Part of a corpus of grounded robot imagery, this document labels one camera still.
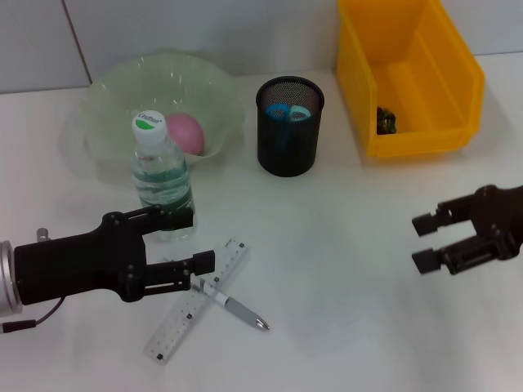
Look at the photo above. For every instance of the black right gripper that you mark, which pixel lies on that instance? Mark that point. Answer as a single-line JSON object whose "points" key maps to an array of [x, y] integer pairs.
{"points": [[500, 224]]}

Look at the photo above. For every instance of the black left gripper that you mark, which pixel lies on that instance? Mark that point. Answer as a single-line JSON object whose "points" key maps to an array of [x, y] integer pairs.
{"points": [[77, 265]]}

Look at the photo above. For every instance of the clear green-label water bottle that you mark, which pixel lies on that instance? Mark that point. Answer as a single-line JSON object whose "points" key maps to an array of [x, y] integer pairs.
{"points": [[163, 179]]}

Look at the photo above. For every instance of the transparent plastic ruler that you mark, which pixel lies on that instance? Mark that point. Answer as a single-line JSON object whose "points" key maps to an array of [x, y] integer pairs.
{"points": [[171, 330]]}

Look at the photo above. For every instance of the grey grip ballpoint pen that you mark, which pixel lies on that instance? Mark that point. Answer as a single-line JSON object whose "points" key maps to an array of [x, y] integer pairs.
{"points": [[245, 312]]}

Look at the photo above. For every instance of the pink toy peach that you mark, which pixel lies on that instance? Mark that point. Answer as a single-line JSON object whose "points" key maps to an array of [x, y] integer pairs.
{"points": [[188, 134]]}

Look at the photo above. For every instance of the green plastic wrapper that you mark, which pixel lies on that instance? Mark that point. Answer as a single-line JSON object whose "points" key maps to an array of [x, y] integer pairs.
{"points": [[386, 120]]}

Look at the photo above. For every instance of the black mesh pen holder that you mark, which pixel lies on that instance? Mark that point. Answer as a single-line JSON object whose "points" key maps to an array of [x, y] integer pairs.
{"points": [[288, 147]]}

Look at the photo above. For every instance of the blue scissors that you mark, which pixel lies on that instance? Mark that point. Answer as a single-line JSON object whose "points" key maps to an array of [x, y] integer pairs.
{"points": [[278, 111]]}

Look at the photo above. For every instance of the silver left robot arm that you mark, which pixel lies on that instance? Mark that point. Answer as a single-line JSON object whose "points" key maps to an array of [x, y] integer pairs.
{"points": [[8, 277]]}

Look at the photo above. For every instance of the translucent green fruit plate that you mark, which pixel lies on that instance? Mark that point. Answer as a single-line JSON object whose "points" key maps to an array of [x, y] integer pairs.
{"points": [[114, 98]]}

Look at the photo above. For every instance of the yellow plastic bin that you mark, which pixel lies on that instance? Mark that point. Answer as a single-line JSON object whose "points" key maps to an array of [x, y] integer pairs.
{"points": [[408, 61]]}

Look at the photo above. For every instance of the silver left wrist connector post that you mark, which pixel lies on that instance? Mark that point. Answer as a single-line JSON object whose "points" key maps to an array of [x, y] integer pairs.
{"points": [[43, 234]]}

